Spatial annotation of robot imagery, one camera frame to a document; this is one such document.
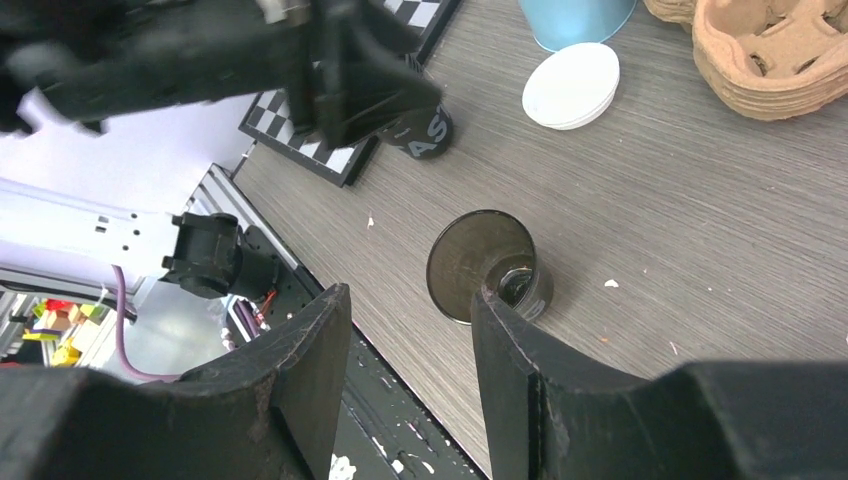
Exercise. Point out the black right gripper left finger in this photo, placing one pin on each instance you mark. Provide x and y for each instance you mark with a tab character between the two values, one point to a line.
268	410

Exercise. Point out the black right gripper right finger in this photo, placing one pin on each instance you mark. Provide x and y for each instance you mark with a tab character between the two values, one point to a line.
552	412

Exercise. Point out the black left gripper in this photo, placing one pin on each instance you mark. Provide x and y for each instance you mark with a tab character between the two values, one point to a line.
92	60

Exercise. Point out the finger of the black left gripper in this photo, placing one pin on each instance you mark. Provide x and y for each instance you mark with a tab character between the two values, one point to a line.
357	47

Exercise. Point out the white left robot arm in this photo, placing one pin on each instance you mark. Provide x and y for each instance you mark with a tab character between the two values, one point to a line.
204	255

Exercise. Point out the black white chessboard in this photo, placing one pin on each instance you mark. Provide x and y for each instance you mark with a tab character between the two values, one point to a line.
287	125

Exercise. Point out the light blue cup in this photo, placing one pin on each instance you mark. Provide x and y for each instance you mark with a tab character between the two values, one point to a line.
556	24

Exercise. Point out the stack of white lids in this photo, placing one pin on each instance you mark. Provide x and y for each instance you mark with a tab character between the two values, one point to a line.
572	87

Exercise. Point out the brown cardboard cup carrier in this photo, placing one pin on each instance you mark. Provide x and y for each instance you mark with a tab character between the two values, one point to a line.
767	60

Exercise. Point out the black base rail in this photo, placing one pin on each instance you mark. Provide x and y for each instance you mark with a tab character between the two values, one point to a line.
385	431

